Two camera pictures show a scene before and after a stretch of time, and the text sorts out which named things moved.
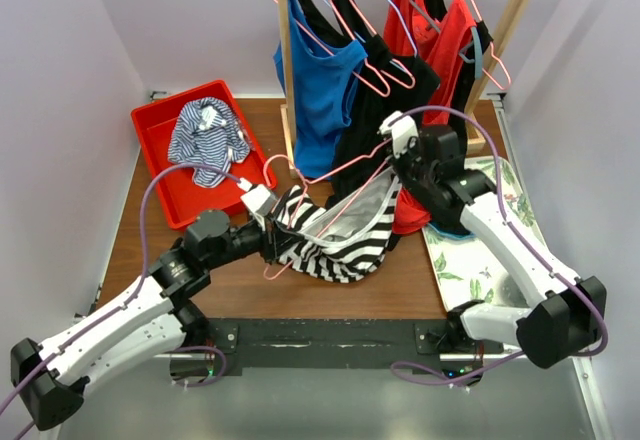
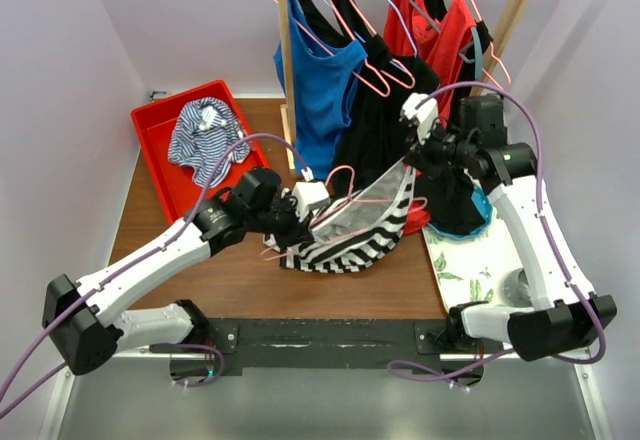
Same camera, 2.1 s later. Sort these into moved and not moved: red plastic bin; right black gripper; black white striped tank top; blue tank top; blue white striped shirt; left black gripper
Moved: left black gripper; right black gripper; black white striped tank top
Not moved: blue white striped shirt; red plastic bin; blue tank top
